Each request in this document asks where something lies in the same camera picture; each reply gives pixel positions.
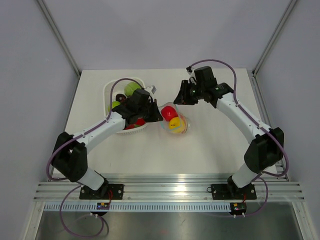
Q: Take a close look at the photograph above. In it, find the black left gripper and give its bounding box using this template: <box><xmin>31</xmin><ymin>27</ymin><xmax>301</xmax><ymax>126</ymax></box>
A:
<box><xmin>137</xmin><ymin>99</ymin><xmax>163</xmax><ymax>123</ymax></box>

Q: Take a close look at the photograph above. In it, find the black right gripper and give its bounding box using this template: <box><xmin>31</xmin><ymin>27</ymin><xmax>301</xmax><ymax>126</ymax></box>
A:
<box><xmin>174</xmin><ymin>80</ymin><xmax>206</xmax><ymax>106</ymax></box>

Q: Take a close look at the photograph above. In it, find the red apple toy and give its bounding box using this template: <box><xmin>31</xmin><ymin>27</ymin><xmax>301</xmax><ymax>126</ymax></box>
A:
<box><xmin>160</xmin><ymin>105</ymin><xmax>178</xmax><ymax>122</ymax></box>

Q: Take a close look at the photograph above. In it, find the red watermelon slice toy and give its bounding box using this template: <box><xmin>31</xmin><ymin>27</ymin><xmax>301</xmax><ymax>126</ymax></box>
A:
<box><xmin>170</xmin><ymin>113</ymin><xmax>188</xmax><ymax>134</ymax></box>

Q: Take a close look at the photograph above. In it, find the clear zip bag blue zipper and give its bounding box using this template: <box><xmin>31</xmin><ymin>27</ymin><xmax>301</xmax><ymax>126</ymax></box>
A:
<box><xmin>158</xmin><ymin>102</ymin><xmax>191</xmax><ymax>135</ymax></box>

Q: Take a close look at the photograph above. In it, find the yellow lemon toy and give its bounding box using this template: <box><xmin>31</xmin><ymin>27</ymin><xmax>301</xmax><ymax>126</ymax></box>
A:
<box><xmin>168</xmin><ymin>116</ymin><xmax>181</xmax><ymax>130</ymax></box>

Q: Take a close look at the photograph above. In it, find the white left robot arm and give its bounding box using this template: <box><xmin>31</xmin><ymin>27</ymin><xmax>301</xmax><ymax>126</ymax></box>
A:
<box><xmin>49</xmin><ymin>85</ymin><xmax>163</xmax><ymax>199</ymax></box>

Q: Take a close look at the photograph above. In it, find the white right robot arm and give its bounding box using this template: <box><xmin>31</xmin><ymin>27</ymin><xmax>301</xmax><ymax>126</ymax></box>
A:
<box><xmin>173</xmin><ymin>66</ymin><xmax>284</xmax><ymax>198</ymax></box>

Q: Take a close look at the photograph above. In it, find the red bell pepper toy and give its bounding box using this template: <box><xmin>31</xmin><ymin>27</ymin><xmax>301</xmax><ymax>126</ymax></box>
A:
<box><xmin>124</xmin><ymin>118</ymin><xmax>146</xmax><ymax>130</ymax></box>

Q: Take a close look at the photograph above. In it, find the dark purple grape bunch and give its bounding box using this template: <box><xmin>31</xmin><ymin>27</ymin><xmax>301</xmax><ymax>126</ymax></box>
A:
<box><xmin>115</xmin><ymin>93</ymin><xmax>127</xmax><ymax>104</ymax></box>

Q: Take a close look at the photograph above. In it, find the green apple toy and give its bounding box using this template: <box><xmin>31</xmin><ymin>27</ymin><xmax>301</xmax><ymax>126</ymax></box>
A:
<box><xmin>107</xmin><ymin>101</ymin><xmax>121</xmax><ymax>112</ymax></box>

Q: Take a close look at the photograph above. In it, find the white perforated plastic basket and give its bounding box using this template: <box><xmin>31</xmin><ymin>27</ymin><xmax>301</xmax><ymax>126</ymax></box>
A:
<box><xmin>103</xmin><ymin>78</ymin><xmax>148</xmax><ymax>136</ymax></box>

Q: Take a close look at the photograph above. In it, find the left small circuit board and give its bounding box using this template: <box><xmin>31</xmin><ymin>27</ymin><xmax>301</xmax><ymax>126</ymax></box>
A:
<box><xmin>96</xmin><ymin>202</ymin><xmax>110</xmax><ymax>210</ymax></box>

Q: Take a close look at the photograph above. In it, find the small circuit board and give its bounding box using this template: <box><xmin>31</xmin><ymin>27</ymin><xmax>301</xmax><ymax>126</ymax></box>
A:
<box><xmin>230</xmin><ymin>202</ymin><xmax>247</xmax><ymax>212</ymax></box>
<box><xmin>96</xmin><ymin>202</ymin><xmax>110</xmax><ymax>210</ymax></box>

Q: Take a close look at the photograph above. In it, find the right small circuit board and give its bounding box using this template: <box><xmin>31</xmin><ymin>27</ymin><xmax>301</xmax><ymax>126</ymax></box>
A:
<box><xmin>230</xmin><ymin>202</ymin><xmax>247</xmax><ymax>212</ymax></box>

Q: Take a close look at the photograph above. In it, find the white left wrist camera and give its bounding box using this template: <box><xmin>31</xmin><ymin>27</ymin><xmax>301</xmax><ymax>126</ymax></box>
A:
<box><xmin>144</xmin><ymin>85</ymin><xmax>157</xmax><ymax>95</ymax></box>

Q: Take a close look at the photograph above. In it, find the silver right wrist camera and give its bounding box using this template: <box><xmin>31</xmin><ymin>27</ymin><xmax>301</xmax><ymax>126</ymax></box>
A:
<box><xmin>186</xmin><ymin>65</ymin><xmax>194</xmax><ymax>76</ymax></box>

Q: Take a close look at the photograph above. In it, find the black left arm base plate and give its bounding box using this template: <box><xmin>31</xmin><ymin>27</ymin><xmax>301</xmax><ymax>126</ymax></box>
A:
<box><xmin>79</xmin><ymin>183</ymin><xmax>125</xmax><ymax>200</ymax></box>

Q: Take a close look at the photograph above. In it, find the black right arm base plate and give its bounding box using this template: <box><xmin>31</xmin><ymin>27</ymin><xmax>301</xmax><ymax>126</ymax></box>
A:
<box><xmin>206</xmin><ymin>183</ymin><xmax>257</xmax><ymax>201</ymax></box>

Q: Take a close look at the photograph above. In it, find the aluminium rail frame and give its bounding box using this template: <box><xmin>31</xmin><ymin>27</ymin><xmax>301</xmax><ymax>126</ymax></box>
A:
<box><xmin>33</xmin><ymin>173</ymin><xmax>305</xmax><ymax>203</ymax></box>

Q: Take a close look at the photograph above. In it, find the white slotted cable duct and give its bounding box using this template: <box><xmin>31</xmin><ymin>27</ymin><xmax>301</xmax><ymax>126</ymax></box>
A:
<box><xmin>43</xmin><ymin>202</ymin><xmax>248</xmax><ymax>212</ymax></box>

